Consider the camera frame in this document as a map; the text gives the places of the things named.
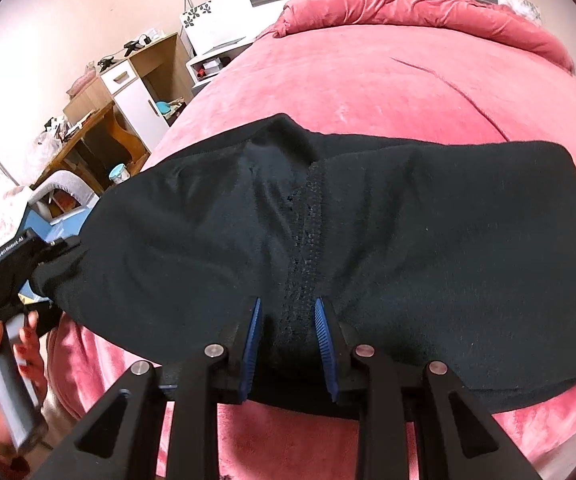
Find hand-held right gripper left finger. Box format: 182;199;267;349
32;297;263;480

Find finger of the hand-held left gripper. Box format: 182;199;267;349
35;237;83;273

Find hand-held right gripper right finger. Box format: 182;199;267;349
314;297;544;480

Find black pants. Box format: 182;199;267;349
30;112;576;417

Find light blue box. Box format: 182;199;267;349
24;204;94;242

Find grey white chair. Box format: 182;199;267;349
29;170;100;222

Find wooden desk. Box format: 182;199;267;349
32;100;152;197

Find wooden cabinet with white door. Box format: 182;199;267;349
62;31;195;128

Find white grey nightstand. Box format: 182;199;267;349
182;0;256;93

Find pink bed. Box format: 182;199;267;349
42;22;576;480

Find pink duvet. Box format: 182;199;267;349
257;0;576;77

